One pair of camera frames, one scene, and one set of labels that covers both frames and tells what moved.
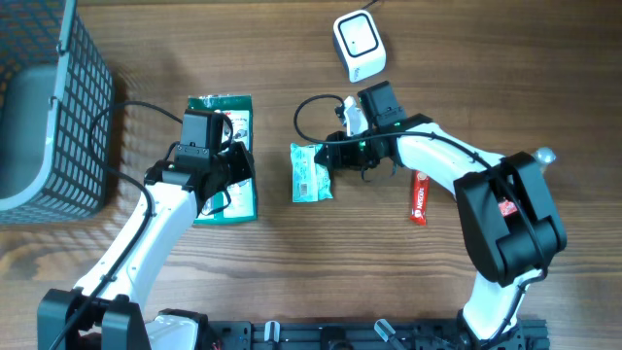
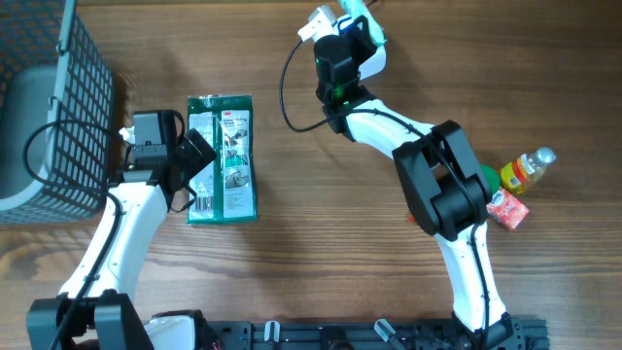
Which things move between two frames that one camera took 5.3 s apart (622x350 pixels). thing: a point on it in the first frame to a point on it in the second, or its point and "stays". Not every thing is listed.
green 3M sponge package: (242, 205) stays
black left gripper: (244, 169) to (195, 160)
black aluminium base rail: (363, 334) stays
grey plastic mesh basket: (56, 114) stays
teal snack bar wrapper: (310, 181) to (357, 8)
